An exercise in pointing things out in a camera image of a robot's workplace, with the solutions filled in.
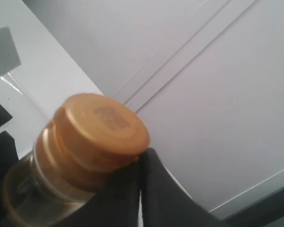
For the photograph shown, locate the soy sauce bottle gold cap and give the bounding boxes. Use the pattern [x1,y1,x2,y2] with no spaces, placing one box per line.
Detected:
[1,93,151,227]

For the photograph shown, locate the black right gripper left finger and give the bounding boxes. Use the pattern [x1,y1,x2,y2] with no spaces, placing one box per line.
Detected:
[55,162,140,227]

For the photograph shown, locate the white cabinet with doors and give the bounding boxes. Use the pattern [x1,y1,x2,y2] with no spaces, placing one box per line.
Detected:
[25,0,284,218]

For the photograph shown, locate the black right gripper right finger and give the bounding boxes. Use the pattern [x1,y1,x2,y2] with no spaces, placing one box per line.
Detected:
[140,148,224,227]

